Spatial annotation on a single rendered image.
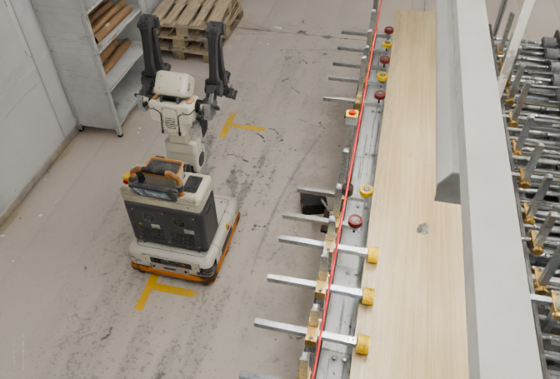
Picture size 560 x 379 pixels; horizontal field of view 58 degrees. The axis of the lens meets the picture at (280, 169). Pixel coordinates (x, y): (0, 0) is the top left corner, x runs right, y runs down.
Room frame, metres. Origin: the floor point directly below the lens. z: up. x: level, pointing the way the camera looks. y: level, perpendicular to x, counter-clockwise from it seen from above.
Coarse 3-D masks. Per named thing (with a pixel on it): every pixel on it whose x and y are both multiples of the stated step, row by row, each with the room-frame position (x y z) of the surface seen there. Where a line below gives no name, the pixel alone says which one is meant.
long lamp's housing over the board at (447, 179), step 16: (448, 0) 1.39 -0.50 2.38; (448, 16) 1.29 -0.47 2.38; (448, 32) 1.20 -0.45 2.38; (448, 48) 1.12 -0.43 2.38; (448, 64) 1.05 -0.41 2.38; (448, 80) 0.98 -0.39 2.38; (448, 96) 0.92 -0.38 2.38; (448, 112) 0.86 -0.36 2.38; (448, 128) 0.81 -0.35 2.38; (448, 144) 0.76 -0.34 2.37; (448, 160) 0.71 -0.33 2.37; (448, 176) 0.67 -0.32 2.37; (448, 192) 0.67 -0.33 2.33
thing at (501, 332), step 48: (480, 0) 1.22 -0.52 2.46; (528, 0) 2.94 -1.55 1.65; (480, 48) 0.98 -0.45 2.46; (480, 96) 0.80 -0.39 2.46; (480, 144) 0.66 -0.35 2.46; (480, 192) 0.54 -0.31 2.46; (480, 240) 0.45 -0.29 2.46; (480, 288) 0.37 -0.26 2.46; (528, 288) 0.37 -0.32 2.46; (480, 336) 0.30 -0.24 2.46; (528, 336) 0.30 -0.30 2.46
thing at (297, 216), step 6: (282, 216) 1.91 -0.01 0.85; (288, 216) 1.90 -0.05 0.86; (294, 216) 1.90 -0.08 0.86; (300, 216) 1.90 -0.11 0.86; (306, 216) 1.90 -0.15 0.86; (312, 216) 1.90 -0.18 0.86; (312, 222) 1.87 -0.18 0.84; (318, 222) 1.86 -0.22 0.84; (324, 222) 1.85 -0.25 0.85; (342, 222) 1.84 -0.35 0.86; (348, 228) 1.82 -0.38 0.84; (354, 228) 1.81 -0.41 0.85
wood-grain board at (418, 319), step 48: (432, 48) 3.66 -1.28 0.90; (432, 96) 2.99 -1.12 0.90; (384, 144) 2.47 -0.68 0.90; (432, 144) 2.46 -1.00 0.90; (384, 192) 2.03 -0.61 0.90; (432, 192) 2.03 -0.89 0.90; (384, 240) 1.68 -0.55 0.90; (432, 240) 1.68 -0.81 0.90; (384, 288) 1.38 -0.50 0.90; (432, 288) 1.38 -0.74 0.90; (384, 336) 1.13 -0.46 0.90; (432, 336) 1.13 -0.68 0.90
